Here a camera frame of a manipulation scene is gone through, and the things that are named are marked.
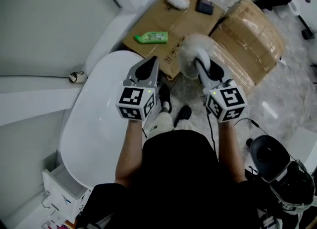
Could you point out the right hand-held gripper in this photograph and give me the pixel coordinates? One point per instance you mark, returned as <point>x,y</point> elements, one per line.
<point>232,96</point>

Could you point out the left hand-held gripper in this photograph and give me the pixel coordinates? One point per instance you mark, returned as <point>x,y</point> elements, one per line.
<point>130,96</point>

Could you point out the white oval bathtub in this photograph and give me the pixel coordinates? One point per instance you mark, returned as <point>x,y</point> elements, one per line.
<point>99,129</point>

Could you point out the person's left forearm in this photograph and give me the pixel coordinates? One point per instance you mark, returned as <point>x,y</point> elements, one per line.
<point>130,153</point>

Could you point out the person's right forearm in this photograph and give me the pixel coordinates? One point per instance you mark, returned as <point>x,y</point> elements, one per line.
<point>230,153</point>

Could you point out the person's left black shoe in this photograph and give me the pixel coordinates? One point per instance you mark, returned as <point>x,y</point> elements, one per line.
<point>164,94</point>

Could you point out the person's black shoe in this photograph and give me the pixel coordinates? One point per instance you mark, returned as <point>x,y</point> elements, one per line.
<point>183,114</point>
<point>164,94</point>

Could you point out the green detergent bottle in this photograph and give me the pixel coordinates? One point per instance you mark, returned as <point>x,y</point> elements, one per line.
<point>153,37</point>

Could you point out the person's right black shoe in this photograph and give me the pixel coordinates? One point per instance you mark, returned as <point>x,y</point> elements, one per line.
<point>183,114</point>

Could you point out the person's beige trousers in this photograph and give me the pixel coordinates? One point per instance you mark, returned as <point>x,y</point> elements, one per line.
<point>161,121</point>

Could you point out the tape-wrapped brown cardboard box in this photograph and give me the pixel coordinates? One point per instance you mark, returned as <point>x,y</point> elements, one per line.
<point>247,37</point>

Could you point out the plain brown cardboard box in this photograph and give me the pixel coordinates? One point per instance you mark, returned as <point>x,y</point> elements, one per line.
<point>168,22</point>

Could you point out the paper roll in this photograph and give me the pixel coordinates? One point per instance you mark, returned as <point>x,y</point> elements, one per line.
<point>78,77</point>

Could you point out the dark square pouch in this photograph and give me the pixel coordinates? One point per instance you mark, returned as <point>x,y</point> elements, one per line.
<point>205,7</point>

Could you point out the black round chair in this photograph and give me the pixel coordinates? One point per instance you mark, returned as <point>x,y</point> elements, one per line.
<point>267,153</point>

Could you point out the person's black shirt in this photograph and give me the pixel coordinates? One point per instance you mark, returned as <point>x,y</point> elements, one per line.
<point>178,173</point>

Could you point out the black stand base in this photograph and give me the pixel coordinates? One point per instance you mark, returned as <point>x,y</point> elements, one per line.
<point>307,34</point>

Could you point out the white drawer unit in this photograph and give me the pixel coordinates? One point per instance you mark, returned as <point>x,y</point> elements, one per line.
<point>64,181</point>

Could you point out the grey and black backpack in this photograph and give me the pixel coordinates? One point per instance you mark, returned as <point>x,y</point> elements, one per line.
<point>292,188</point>

